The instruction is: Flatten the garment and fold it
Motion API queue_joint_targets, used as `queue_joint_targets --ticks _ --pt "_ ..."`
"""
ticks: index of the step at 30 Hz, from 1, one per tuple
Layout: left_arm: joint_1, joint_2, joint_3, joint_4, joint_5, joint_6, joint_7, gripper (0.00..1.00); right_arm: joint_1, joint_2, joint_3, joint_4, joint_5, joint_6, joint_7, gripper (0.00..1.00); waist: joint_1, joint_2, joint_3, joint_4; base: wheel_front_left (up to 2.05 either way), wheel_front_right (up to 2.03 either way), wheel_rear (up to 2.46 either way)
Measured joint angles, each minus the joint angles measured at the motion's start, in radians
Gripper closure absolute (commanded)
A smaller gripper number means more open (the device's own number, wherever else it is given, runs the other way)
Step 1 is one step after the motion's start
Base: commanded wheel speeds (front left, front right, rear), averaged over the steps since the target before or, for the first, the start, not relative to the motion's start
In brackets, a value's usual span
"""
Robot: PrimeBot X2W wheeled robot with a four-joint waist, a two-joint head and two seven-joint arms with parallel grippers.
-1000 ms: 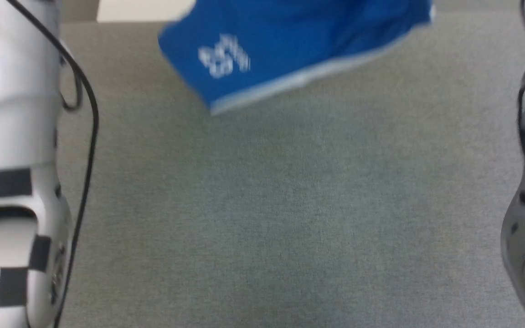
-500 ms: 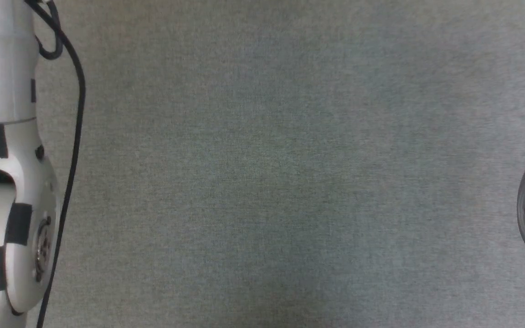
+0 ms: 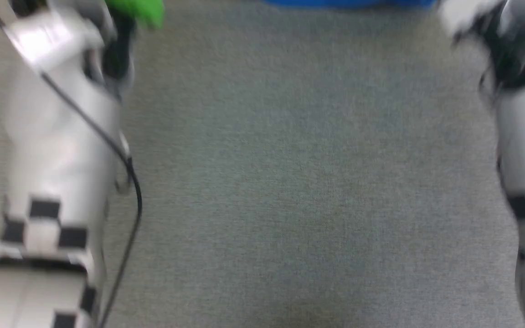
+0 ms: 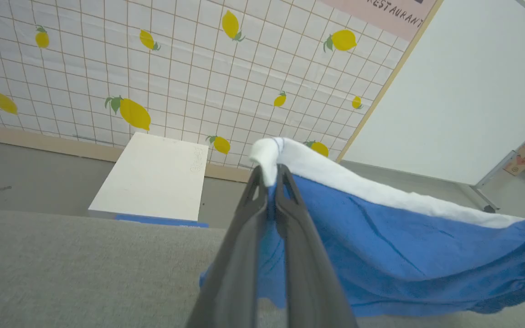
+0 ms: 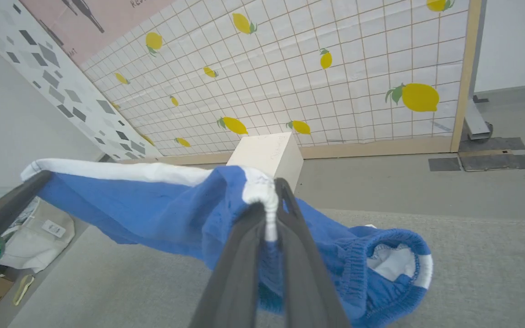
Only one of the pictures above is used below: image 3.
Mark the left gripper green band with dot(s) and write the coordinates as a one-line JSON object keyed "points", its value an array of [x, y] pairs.
{"points": [[121, 41]]}

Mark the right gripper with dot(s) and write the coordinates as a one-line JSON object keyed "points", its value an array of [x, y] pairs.
{"points": [[513, 50]]}

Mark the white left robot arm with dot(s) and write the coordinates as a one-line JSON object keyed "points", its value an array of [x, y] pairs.
{"points": [[57, 150]]}

